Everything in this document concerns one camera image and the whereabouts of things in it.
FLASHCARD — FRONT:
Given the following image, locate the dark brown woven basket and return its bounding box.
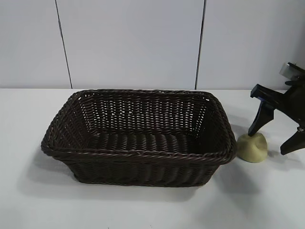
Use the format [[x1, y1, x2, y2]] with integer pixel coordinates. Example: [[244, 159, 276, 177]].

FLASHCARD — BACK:
[[41, 89, 238, 188]]

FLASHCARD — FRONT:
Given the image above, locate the pale yellow egg yolk pastry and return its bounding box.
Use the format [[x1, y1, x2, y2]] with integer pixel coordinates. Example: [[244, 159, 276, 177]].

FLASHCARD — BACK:
[[235, 133, 268, 165]]

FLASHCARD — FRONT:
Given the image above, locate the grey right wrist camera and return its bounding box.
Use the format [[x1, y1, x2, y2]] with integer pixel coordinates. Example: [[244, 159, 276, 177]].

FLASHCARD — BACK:
[[281, 62, 300, 82]]

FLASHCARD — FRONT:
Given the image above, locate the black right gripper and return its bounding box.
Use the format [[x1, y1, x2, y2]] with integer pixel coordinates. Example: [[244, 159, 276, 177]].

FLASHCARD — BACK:
[[247, 78, 305, 156]]

